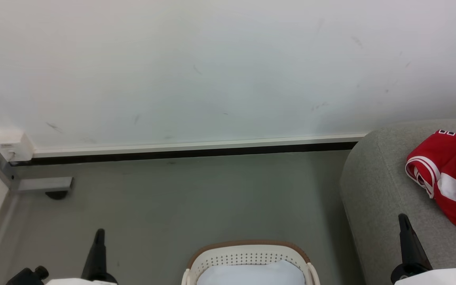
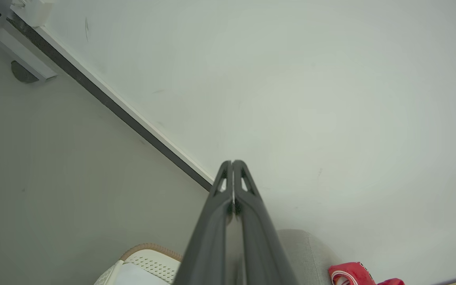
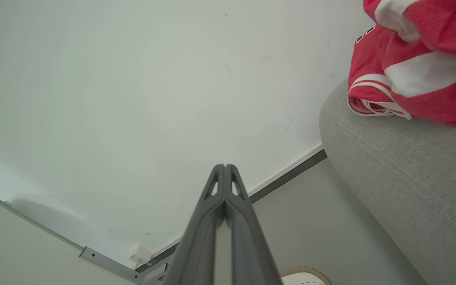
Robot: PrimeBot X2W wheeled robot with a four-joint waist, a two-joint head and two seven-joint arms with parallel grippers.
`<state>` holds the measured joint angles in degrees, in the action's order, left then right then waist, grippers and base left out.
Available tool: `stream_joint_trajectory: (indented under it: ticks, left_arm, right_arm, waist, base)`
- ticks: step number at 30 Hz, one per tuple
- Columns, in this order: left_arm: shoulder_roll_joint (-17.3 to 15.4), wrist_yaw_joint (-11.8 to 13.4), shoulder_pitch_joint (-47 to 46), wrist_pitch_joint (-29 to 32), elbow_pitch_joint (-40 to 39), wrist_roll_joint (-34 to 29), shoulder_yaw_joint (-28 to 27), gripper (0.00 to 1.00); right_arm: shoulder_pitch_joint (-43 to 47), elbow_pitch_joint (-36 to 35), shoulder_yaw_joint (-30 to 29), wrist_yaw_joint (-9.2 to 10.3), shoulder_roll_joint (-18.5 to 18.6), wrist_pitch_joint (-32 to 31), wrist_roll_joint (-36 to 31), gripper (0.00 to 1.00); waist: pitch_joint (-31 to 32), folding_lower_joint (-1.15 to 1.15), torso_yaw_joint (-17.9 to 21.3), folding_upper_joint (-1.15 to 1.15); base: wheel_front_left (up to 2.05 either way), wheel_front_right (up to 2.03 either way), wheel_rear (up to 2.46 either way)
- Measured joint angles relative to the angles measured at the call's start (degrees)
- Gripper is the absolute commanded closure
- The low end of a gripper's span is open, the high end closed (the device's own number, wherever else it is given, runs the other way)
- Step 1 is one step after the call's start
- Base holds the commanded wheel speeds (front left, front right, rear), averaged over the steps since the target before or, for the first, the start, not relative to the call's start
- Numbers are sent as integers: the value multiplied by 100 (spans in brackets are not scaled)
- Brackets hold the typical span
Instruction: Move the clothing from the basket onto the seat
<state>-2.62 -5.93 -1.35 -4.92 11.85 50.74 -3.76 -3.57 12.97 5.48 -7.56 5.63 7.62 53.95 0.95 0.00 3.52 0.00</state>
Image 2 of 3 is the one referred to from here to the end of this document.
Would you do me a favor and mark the grey fabric sofa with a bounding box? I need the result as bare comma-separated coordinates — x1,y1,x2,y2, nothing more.
234,229,333,285

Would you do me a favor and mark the grey metal frame post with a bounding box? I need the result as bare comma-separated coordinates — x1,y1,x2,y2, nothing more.
0,0,57,82

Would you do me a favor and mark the red garment with white stripes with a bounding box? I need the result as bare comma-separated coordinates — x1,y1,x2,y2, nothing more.
328,262,405,285

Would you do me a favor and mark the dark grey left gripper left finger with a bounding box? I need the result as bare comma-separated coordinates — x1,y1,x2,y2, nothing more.
173,160,234,285

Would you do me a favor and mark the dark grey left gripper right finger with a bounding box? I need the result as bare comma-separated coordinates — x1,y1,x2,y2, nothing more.
232,160,300,285

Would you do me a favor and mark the white wall socket box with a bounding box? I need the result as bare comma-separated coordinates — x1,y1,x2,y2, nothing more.
11,0,55,28

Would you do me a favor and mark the white and black baseboard strip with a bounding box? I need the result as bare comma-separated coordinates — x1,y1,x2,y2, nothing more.
6,11,217,193

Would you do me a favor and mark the white perforated laundry basket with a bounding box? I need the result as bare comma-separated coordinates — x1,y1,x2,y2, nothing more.
93,243,183,285

